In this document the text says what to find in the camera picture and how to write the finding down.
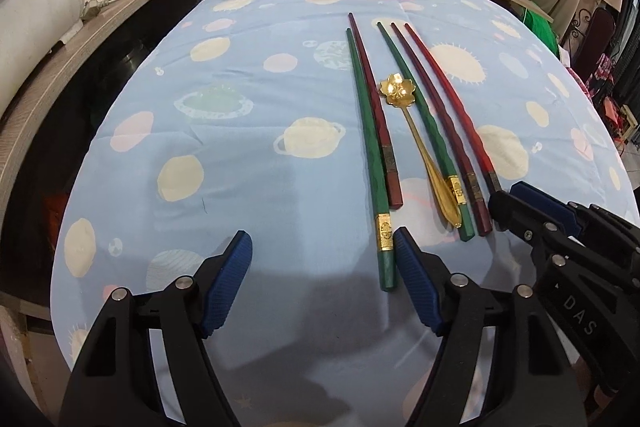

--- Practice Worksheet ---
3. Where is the green chopstick gold band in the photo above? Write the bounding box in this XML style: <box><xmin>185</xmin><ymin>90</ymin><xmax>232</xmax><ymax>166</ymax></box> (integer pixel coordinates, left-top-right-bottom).
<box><xmin>376</xmin><ymin>20</ymin><xmax>475</xmax><ymax>242</ymax></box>
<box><xmin>346</xmin><ymin>28</ymin><xmax>397</xmax><ymax>291</ymax></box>

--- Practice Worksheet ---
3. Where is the blue planet pattern tablecloth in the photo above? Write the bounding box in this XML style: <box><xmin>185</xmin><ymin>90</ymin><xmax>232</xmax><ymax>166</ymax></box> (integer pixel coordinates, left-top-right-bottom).
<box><xmin>51</xmin><ymin>0</ymin><xmax>639</xmax><ymax>426</ymax></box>

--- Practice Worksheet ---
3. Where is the gold flower spoon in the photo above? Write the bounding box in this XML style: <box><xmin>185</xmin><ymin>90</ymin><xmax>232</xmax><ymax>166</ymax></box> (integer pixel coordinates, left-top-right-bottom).
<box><xmin>378</xmin><ymin>74</ymin><xmax>462</xmax><ymax>229</ymax></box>

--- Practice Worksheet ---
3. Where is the white blue plastic bin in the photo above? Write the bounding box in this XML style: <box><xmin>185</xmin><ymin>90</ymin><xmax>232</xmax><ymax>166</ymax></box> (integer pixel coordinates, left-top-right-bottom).
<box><xmin>0</xmin><ymin>0</ymin><xmax>85</xmax><ymax>108</ymax></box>

